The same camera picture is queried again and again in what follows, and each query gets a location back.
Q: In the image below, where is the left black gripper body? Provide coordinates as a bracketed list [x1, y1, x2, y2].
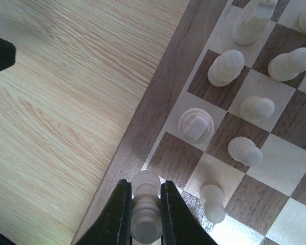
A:
[0, 38, 16, 71]

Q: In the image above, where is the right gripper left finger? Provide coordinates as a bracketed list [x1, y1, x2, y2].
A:
[76, 179, 132, 245]

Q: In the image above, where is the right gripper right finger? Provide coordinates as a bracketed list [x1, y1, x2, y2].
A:
[161, 180, 216, 245]

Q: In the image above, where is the white chess piece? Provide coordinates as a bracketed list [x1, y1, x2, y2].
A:
[131, 170, 162, 244]

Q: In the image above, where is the wooden chess board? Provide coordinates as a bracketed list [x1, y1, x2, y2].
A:
[72, 1, 306, 244]

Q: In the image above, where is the white bishop piece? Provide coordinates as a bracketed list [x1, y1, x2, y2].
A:
[200, 184, 225, 224]

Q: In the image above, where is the white pawn piece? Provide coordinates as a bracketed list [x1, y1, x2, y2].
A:
[208, 50, 245, 87]
[268, 47, 306, 82]
[227, 136, 263, 167]
[239, 96, 275, 123]

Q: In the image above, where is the white knight piece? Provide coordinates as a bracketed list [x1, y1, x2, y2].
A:
[231, 0, 278, 45]

